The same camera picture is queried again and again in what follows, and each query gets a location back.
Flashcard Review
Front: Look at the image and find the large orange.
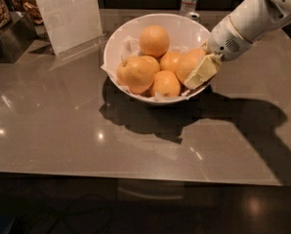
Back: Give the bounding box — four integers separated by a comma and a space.
176, 49, 206, 84
116, 56, 160, 95

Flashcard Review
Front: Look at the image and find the glass jar of snacks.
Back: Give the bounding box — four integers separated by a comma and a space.
11, 0, 43, 25

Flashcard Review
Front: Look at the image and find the small orange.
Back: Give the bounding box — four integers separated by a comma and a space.
160, 52, 182, 73
149, 70, 181, 98

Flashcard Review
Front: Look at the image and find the dark metal stand box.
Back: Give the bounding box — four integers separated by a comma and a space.
0, 12, 37, 63

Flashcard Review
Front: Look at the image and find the silver drink can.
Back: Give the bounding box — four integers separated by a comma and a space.
187, 12, 200, 22

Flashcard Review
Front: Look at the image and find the white ceramic bowl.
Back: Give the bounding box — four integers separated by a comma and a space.
109, 14, 211, 97

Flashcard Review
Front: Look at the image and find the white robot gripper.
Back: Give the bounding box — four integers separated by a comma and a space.
185, 16, 252, 90

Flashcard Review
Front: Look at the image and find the middle small orange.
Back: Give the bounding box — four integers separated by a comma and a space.
160, 52, 182, 73

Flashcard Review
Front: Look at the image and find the top orange in bowl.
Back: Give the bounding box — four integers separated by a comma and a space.
139, 25, 170, 58

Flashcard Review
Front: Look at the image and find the clear acrylic sign holder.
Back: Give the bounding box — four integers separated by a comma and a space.
36, 0, 104, 56

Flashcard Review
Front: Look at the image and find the front small orange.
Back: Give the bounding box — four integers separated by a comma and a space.
149, 70, 181, 98

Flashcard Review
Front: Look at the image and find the white paper bowl liner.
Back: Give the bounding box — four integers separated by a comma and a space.
102, 36, 195, 105

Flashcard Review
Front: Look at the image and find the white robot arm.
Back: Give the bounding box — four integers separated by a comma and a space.
184, 0, 291, 90

